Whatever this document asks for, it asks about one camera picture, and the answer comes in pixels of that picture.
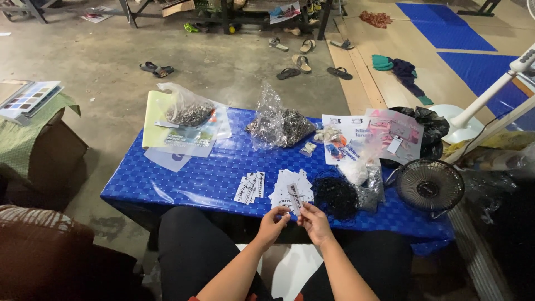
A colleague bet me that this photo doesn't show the person's left hand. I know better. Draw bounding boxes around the person's left hand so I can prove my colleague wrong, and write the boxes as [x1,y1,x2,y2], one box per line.
[256,205,292,248]

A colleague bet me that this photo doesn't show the person's right hand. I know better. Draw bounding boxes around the person's right hand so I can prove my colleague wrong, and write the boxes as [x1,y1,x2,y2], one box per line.
[296,202,336,247]

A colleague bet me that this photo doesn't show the white printed paper tag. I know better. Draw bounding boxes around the white printed paper tag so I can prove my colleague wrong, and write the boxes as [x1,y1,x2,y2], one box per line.
[286,183,304,216]

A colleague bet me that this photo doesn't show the strung stack of white tags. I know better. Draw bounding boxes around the strung stack of white tags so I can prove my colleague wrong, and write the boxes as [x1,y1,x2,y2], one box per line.
[234,171,266,205]

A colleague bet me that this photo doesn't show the white stool seat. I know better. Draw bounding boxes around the white stool seat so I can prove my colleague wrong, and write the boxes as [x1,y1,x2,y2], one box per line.
[236,243,325,301]

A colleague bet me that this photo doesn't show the loose pile of white tags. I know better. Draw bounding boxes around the loose pile of white tags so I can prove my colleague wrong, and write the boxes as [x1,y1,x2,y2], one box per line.
[268,168,314,210]

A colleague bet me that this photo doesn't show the clear bag of silver pins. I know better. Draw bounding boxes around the clear bag of silver pins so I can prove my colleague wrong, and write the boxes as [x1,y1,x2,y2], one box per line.
[355,162,385,212]

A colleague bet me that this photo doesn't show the bag of white fluffy stuff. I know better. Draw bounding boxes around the bag of white fluffy stuff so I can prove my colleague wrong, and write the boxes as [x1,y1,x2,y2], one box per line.
[337,158,369,187]

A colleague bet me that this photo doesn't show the blue checkered tablecloth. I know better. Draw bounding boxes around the blue checkered tablecloth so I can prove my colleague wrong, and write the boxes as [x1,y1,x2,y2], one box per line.
[100,107,455,256]

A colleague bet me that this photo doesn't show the tiny bag of white beads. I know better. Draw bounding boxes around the tiny bag of white beads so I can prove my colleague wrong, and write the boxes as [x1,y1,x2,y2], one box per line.
[298,141,318,158]

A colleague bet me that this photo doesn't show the person's black trousers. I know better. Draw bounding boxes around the person's black trousers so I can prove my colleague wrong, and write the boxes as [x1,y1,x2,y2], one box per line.
[157,206,415,301]

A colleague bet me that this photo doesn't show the white printed paper sheets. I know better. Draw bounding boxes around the white printed paper sheets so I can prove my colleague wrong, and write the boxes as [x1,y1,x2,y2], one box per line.
[321,114,382,166]

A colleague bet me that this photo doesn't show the clear bag of white beads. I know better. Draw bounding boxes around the clear bag of white beads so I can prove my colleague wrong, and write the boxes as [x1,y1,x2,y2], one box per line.
[313,125,344,144]

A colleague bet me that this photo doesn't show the large clear bag metal rings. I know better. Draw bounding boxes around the large clear bag metal rings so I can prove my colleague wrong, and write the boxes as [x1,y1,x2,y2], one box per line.
[245,81,317,151]

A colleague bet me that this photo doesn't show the small black desk fan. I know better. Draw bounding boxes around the small black desk fan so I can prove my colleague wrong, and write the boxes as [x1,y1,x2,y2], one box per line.
[384,158,466,220]

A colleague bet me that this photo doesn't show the white sheet with blue mark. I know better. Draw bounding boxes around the white sheet with blue mark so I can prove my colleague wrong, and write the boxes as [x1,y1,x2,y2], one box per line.
[143,147,192,173]

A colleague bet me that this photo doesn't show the yellow and printed flyer sheets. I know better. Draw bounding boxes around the yellow and printed flyer sheets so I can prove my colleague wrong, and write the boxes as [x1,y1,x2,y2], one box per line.
[142,89,232,159]

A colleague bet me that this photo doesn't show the small clear bag metal rings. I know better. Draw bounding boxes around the small clear bag metal rings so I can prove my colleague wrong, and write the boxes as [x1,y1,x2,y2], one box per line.
[157,82,216,128]

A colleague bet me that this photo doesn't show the black plastic bag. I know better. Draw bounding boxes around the black plastic bag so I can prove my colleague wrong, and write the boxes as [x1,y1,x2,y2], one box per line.
[388,106,451,169]

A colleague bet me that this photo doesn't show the black flip flop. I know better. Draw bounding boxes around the black flip flop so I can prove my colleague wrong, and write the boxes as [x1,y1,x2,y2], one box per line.
[275,67,302,81]
[326,66,354,81]

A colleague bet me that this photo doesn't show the dark blue and teal clothes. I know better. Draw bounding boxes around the dark blue and teal clothes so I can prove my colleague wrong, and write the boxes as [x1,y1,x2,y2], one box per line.
[371,54,434,106]

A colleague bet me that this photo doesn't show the crumpled clear plastic sheet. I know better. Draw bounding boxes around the crumpled clear plastic sheet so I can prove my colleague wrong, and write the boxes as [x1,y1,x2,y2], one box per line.
[459,142,535,226]

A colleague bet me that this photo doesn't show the yellow cloth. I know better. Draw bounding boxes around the yellow cloth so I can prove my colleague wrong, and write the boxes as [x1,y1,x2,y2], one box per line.
[442,131,535,159]

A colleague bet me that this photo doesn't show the white slanted beam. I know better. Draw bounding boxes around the white slanted beam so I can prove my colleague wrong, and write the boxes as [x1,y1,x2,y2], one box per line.
[443,95,535,164]

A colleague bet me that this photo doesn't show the white standing fan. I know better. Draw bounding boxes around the white standing fan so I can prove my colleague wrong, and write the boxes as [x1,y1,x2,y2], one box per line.
[428,42,535,145]

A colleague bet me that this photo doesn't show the dark metal rack with clutter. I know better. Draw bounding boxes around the dark metal rack with clutter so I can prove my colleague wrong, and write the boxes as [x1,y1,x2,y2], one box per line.
[118,0,348,41]

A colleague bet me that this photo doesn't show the brown patterned cushion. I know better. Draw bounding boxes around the brown patterned cushion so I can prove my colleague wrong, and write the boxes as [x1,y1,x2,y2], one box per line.
[0,204,145,301]

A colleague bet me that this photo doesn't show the blue floor mat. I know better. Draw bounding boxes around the blue floor mat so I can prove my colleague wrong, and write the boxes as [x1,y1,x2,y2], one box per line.
[396,3,498,52]
[436,52,535,132]

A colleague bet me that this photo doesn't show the brown cardboard box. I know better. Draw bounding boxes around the brown cardboard box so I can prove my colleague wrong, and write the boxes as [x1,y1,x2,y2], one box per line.
[5,108,89,212]

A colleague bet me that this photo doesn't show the green checked cloth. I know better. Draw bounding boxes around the green checked cloth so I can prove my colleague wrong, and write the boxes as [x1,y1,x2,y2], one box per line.
[0,91,81,181]

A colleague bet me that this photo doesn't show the colour swatch book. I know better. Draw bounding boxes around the colour swatch book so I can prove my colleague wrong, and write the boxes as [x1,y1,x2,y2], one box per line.
[0,80,64,126]

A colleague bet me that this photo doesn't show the papers with red print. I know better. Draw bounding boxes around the papers with red print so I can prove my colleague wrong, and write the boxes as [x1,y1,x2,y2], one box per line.
[81,5,116,24]

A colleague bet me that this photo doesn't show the heap of black strings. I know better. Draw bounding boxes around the heap of black strings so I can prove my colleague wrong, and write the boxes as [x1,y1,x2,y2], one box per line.
[312,169,360,222]

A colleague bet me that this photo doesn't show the black cable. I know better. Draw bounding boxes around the black cable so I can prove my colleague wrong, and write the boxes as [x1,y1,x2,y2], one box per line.
[459,111,504,161]

